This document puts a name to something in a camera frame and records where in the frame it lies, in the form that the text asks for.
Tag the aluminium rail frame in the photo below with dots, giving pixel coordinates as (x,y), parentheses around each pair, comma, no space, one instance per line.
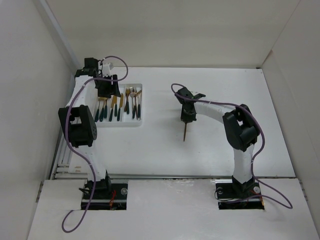
(61,150)

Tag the gold spoon green handle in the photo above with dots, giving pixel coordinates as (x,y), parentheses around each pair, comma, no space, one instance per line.
(103,109)
(96,117)
(105,113)

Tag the white divided utensil tray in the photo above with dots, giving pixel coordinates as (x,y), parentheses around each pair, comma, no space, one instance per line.
(122,111)

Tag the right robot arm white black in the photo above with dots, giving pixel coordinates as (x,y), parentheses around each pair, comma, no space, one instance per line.
(240,129)

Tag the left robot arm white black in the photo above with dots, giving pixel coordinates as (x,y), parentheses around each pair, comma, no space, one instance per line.
(78,121)

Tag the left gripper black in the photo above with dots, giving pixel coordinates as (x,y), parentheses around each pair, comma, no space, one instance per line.
(112,89)

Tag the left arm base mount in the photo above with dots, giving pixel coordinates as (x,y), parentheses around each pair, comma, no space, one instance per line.
(109,195)

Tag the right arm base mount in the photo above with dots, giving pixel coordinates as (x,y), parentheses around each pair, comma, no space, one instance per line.
(232,195)

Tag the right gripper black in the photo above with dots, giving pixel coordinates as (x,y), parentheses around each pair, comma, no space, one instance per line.
(187,119)

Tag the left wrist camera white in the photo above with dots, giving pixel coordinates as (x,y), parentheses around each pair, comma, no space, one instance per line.
(106,69)

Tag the gold knife green handle short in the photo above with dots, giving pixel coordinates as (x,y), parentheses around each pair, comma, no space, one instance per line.
(115,105)

